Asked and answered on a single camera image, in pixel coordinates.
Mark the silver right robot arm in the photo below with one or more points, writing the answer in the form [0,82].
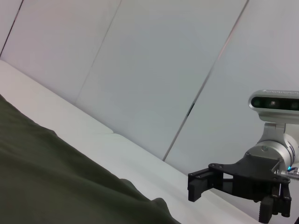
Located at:
[275,149]

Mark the dark green shirt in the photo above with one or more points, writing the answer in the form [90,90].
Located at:
[46,175]

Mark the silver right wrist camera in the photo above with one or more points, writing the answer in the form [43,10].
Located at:
[273,102]

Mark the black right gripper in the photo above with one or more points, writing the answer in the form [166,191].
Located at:
[250,173]

